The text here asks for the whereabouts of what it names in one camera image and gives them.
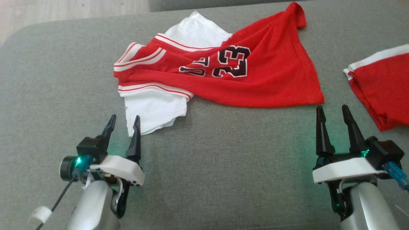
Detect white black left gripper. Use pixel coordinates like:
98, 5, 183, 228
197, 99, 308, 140
89, 114, 145, 187

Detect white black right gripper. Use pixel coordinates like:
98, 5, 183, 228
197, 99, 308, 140
313, 104, 386, 184

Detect red white basketball shorts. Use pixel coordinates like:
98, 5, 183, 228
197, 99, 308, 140
343, 44, 409, 132

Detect red white basketball jersey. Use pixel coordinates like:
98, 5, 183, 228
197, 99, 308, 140
113, 2, 325, 137

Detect grey sofa seat cushion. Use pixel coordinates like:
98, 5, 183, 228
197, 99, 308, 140
0, 0, 409, 230

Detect grey sofa back cushion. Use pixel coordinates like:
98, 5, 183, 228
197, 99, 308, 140
149, 0, 289, 13

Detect right black cable teal plug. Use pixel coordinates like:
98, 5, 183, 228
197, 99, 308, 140
383, 161, 409, 192

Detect white cable tag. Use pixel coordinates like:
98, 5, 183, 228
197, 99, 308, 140
29, 206, 52, 224

